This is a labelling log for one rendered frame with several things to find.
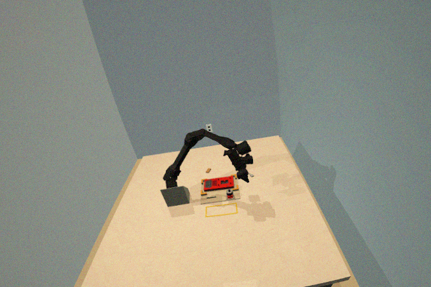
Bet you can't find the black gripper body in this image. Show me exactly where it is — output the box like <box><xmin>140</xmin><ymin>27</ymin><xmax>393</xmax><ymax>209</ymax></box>
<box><xmin>232</xmin><ymin>156</ymin><xmax>248</xmax><ymax>179</ymax></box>

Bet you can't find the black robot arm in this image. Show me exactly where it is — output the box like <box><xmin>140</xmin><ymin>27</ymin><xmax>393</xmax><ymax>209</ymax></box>
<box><xmin>163</xmin><ymin>129</ymin><xmax>253</xmax><ymax>189</ymax></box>

